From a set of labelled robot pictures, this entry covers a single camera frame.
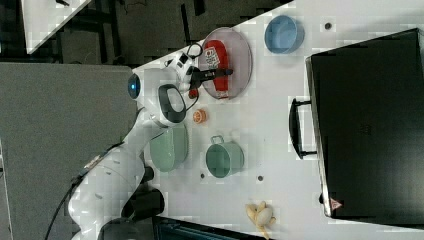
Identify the peeled banana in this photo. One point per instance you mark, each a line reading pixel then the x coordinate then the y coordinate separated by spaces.
pixel 261 216

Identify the black toaster oven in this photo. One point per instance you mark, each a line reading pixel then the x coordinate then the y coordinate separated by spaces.
pixel 368 109

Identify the green mug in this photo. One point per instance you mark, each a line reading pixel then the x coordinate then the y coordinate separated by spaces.
pixel 223 158

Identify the green perforated colander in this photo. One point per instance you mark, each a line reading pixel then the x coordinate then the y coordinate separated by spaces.
pixel 169 150

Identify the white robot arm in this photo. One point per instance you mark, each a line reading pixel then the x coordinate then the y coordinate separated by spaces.
pixel 108 182

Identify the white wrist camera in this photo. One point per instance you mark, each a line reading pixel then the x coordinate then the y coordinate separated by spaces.
pixel 183 65

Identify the blue cup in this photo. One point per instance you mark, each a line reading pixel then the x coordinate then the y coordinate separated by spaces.
pixel 284 35

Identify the dark grey cylinder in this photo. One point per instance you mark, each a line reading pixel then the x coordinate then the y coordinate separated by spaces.
pixel 148 175
pixel 144 204

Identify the orange slice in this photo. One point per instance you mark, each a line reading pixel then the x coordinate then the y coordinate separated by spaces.
pixel 199 116

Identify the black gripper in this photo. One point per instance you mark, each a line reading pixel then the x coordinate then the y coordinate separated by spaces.
pixel 195 75

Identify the small red strawberry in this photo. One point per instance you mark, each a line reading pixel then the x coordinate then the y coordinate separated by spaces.
pixel 193 93

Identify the red ketchup bottle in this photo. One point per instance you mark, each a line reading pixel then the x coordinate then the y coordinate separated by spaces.
pixel 216 57

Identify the pale purple plate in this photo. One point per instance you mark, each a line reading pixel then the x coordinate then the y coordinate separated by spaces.
pixel 239 57

